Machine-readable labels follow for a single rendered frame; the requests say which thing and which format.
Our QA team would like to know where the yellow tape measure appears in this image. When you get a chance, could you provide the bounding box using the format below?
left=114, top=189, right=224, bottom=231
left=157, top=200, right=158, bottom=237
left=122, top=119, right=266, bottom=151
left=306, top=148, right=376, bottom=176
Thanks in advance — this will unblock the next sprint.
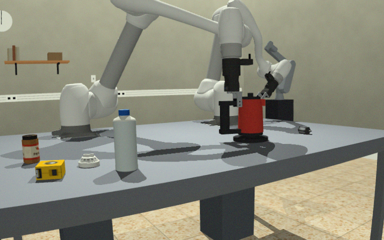
left=35, top=160, right=66, bottom=180

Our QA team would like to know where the brown jar with black lid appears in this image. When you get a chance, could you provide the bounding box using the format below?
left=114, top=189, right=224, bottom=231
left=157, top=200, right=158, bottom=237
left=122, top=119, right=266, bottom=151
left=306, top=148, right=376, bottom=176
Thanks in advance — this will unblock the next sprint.
left=21, top=134, right=40, bottom=164

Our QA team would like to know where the white plastic bottle with blue cap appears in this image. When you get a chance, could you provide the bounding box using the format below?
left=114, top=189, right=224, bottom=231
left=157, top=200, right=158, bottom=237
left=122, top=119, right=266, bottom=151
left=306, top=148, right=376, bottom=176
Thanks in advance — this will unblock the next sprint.
left=113, top=109, right=138, bottom=172

